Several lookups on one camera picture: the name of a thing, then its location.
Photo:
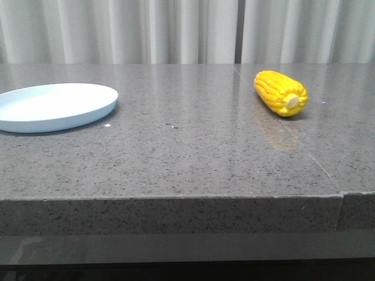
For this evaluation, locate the yellow toy corn cob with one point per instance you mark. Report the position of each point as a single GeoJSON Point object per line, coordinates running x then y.
{"type": "Point", "coordinates": [282, 94]}

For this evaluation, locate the light blue round plate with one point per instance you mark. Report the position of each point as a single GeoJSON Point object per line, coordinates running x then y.
{"type": "Point", "coordinates": [55, 107]}

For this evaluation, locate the white pleated curtain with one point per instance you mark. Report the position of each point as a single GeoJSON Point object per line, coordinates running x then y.
{"type": "Point", "coordinates": [187, 32]}

